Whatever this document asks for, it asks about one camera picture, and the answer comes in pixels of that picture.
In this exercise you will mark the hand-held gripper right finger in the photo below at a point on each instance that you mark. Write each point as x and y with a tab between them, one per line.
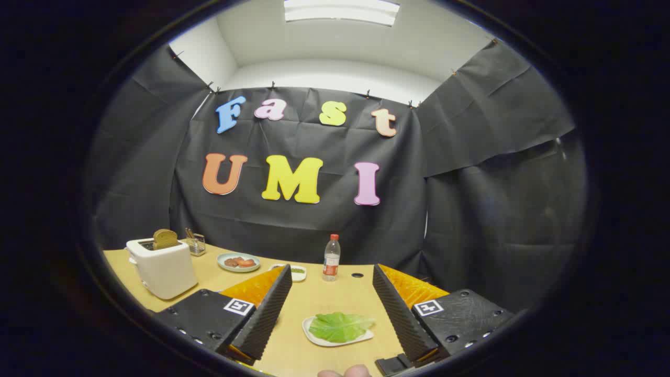
398	314

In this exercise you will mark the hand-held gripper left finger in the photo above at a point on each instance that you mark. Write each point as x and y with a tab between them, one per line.
267	314

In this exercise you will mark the green lettuce leaf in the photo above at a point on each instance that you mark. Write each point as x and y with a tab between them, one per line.
337	327

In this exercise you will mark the brown bread slice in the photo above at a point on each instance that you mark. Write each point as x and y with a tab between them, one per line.
165	240

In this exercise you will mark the white divided condiment tray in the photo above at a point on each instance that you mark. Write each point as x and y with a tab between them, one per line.
298	273

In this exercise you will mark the red tomato slice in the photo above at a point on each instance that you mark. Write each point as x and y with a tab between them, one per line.
246	263

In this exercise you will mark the brown meat slice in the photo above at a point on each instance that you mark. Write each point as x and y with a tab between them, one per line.
231	262

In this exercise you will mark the white square plate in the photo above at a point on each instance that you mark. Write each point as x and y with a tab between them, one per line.
335	344

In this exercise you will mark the pale green round plate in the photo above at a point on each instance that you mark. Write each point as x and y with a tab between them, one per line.
222	260

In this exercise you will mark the clear red-capped water bottle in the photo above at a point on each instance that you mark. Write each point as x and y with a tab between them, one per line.
331	262

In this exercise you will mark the white toaster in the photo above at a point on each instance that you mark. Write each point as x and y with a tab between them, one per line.
165	269

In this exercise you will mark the ceiling light panel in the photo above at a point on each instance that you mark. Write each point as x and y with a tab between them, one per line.
340	10

